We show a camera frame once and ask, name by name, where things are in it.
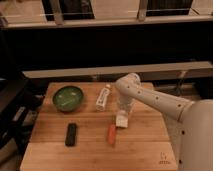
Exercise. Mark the long wooden bench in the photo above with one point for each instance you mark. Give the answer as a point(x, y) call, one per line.
point(146, 72)

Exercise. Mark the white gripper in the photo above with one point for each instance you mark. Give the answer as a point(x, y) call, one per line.
point(125, 103)

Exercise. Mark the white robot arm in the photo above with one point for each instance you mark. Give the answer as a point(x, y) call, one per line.
point(196, 117)

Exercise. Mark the black rectangular block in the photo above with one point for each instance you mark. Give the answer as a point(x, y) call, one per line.
point(71, 134)

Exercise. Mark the white bottle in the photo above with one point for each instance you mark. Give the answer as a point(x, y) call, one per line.
point(102, 98)

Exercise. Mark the orange carrot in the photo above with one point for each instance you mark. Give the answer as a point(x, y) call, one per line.
point(111, 134)

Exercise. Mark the white sponge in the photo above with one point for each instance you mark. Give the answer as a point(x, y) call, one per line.
point(122, 119)

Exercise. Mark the green bowl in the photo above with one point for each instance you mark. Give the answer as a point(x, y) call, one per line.
point(68, 98)

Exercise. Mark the dark chair on left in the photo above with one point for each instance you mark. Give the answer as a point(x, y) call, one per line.
point(15, 102)

